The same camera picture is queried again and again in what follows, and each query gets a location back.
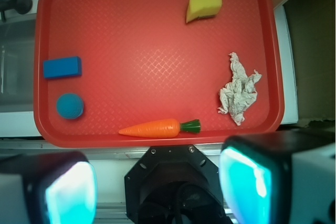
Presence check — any blue ball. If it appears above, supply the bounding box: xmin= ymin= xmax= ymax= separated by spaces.
xmin=56 ymin=93 xmax=84 ymax=120

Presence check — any crumpled white paper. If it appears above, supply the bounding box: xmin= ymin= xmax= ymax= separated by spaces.
xmin=217 ymin=52 xmax=262 ymax=126

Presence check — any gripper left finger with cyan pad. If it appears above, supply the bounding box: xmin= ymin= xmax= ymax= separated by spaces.
xmin=1 ymin=151 xmax=98 ymax=223

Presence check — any blue rectangular block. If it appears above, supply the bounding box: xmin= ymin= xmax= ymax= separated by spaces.
xmin=43 ymin=56 xmax=82 ymax=79

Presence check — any brown cardboard box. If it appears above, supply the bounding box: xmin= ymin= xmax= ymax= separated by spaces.
xmin=284 ymin=0 xmax=335 ymax=127

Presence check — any yellow sponge wedge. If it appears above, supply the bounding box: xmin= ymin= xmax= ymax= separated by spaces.
xmin=186 ymin=0 xmax=223 ymax=23

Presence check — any orange toy carrot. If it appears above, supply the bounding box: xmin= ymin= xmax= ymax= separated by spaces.
xmin=118 ymin=119 xmax=201 ymax=138

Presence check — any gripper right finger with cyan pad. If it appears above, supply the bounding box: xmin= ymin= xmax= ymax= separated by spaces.
xmin=219 ymin=129 xmax=335 ymax=223

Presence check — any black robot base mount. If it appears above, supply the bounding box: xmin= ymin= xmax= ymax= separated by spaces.
xmin=124 ymin=145 xmax=232 ymax=223

